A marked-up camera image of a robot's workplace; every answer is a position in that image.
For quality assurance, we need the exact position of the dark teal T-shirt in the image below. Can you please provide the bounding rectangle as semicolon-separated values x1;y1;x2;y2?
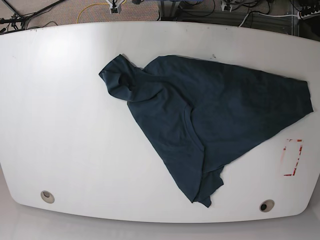
99;55;313;207

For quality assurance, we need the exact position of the red tape rectangle marking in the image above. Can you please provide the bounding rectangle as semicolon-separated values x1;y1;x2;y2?
280;139;303;177

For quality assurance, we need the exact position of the black tripod stand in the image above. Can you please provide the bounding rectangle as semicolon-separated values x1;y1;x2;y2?
0;0;66;35

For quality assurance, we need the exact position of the white power strip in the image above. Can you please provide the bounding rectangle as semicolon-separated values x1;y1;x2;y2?
297;8;320;20

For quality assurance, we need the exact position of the grey metal frame leg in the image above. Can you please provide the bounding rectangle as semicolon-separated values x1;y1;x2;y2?
157;0;182;21

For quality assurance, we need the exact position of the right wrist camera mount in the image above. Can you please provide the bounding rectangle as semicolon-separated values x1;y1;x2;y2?
106;0;126;15

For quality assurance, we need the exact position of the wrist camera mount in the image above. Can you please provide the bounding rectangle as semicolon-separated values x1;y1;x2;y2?
220;0;239;12
106;0;126;15

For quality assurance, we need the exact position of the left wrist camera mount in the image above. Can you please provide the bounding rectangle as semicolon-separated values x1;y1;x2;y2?
220;0;239;12

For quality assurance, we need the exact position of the yellow cable on floor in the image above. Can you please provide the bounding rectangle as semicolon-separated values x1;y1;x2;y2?
76;3;109;24

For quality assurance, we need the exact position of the white cable on floor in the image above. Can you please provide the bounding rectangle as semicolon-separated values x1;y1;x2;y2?
238;12;300;28

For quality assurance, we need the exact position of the left table cable grommet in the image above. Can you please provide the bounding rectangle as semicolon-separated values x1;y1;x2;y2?
40;191;55;204

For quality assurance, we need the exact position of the table cable grommet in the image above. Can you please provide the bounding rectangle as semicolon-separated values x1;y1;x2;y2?
40;191;55;204
259;199;275;213

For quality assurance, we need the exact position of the right table cable grommet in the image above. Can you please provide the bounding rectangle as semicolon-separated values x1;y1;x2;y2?
259;199;275;213

